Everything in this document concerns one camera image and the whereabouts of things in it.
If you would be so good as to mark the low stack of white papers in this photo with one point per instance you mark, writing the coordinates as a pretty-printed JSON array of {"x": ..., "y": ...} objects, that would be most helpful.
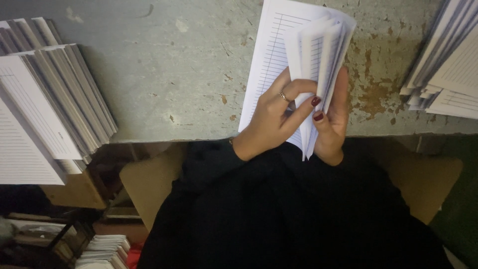
[{"x": 102, "y": 252}]

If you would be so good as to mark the person's left hand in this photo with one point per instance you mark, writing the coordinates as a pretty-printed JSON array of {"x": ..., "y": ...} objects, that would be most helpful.
[{"x": 267, "y": 119}]

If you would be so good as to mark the red cloth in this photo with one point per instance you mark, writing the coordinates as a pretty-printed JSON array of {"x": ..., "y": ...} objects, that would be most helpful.
[{"x": 134, "y": 256}]

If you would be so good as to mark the flat pile of lined sheets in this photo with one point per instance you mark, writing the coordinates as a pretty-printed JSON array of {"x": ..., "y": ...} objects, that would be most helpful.
[{"x": 22, "y": 157}]

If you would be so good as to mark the brown cardboard seat pad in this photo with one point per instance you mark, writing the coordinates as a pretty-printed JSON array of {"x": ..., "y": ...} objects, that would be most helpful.
[{"x": 149, "y": 179}]

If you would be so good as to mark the brown cardboard box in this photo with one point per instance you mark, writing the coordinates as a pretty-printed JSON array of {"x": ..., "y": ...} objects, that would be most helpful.
[{"x": 74, "y": 190}]

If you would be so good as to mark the small fanned stack of grey-edged booklets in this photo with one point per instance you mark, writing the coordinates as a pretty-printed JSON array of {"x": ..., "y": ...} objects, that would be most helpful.
[{"x": 26, "y": 33}]

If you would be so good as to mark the dark cluttered shelf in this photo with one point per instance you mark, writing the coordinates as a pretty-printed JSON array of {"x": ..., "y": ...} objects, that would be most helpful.
[{"x": 33, "y": 239}]

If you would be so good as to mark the person's right hand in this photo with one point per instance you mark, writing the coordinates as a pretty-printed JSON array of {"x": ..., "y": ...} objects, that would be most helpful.
[{"x": 334, "y": 134}]

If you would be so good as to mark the white lined paper bundle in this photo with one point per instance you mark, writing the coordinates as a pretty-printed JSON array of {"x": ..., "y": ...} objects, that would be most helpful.
[{"x": 276, "y": 41}]

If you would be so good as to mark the slanted heap of lined sheets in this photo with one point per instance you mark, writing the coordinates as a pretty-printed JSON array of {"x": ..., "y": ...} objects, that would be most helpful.
[{"x": 448, "y": 63}]

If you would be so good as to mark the large fanned stack of grey-edged booklets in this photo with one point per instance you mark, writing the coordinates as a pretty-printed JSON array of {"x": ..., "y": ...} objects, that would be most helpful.
[{"x": 63, "y": 97}]

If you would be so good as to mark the person's black clothing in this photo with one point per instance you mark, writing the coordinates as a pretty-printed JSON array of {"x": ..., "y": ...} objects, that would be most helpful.
[{"x": 283, "y": 216}]

